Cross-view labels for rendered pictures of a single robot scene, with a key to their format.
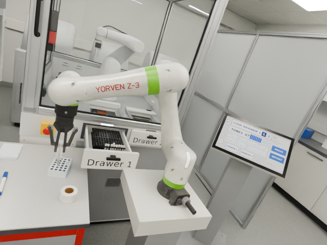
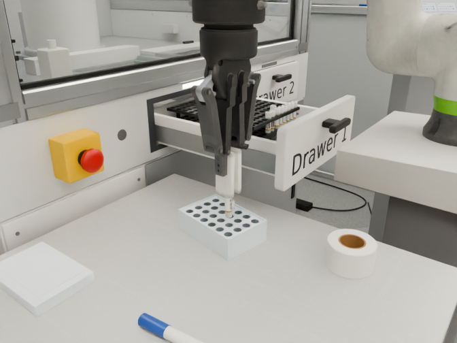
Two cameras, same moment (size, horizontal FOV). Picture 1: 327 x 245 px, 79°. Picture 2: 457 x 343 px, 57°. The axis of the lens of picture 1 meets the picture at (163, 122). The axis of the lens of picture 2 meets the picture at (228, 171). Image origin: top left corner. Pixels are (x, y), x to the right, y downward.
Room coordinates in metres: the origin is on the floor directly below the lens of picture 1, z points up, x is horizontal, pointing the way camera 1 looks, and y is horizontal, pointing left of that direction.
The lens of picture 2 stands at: (0.32, 0.68, 1.13)
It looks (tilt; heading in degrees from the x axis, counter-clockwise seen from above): 24 degrees down; 335
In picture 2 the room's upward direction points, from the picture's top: straight up
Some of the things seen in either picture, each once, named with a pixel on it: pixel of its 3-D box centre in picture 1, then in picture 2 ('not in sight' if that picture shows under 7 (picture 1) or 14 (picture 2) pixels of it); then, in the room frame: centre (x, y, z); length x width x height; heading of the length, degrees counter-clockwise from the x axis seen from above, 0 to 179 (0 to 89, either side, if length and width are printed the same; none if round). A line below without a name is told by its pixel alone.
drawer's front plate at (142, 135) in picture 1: (149, 139); (271, 88); (1.33, 0.06, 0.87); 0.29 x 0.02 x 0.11; 118
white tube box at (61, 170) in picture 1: (60, 166); (221, 224); (0.86, 0.43, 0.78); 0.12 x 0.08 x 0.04; 17
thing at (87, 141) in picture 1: (106, 142); (230, 122); (1.11, 0.30, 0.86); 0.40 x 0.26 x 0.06; 28
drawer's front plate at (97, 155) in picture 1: (111, 160); (319, 137); (0.92, 0.20, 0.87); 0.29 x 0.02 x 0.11; 118
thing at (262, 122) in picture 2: (109, 146); (274, 116); (1.01, 0.25, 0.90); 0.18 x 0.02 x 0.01; 118
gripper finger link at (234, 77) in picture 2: (58, 135); (222, 114); (0.82, 0.45, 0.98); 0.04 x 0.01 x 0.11; 28
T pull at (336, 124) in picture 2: (113, 157); (334, 124); (0.90, 0.19, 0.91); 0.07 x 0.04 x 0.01; 118
